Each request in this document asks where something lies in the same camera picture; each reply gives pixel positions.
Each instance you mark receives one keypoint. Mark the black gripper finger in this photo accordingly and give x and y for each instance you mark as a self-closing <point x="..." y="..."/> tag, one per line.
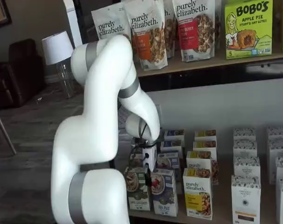
<point x="147" y="175"/>

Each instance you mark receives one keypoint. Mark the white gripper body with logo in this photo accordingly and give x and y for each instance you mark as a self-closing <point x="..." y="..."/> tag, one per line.
<point x="149" y="156"/>

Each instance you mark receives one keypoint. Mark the blue and white cereal box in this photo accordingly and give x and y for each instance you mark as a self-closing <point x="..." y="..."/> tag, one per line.
<point x="175" y="134"/>
<point x="165" y="200"/>
<point x="172" y="144"/>
<point x="167" y="159"/>

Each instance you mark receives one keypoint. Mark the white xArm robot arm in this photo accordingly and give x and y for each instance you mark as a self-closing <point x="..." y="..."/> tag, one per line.
<point x="97" y="116"/>

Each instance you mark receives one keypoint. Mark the green and white cereal box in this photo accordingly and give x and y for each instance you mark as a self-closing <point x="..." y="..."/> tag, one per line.
<point x="137" y="198"/>
<point x="134" y="161"/>

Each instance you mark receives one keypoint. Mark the yellow and white granola box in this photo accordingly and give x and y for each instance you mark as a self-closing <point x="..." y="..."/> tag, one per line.
<point x="204" y="144"/>
<point x="205" y="134"/>
<point x="197" y="198"/>
<point x="198" y="161"/>

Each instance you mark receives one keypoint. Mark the black metal shelf unit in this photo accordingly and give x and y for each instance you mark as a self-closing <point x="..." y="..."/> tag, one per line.
<point x="202" y="77"/>

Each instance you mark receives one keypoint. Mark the green Bobo's apple pie box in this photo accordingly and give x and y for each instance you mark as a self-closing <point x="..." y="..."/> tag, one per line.
<point x="248" y="30"/>

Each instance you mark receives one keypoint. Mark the orange label granola bag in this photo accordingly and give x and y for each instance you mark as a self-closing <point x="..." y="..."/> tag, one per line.
<point x="143" y="46"/>

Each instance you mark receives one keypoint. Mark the white granola bag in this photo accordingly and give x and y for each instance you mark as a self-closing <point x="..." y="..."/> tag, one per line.
<point x="170" y="30"/>

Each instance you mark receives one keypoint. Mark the red label granola bag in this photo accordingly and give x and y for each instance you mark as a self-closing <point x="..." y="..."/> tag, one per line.
<point x="190" y="35"/>

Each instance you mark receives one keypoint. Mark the blue label granola bag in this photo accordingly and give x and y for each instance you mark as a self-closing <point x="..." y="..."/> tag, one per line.
<point x="108" y="21"/>

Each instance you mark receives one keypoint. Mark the white shade glass lamp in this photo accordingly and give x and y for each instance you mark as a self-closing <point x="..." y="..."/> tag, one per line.
<point x="57" y="46"/>

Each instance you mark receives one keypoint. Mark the dark brown leather armchair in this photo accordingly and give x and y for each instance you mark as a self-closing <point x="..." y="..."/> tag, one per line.
<point x="22" y="77"/>

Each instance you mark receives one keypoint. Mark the stool with wooden legs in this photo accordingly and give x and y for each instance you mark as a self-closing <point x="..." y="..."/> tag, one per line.
<point x="1" y="130"/>

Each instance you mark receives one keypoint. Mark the dark framed wall picture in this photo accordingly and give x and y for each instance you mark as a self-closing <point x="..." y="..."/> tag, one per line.
<point x="1" y="11"/>

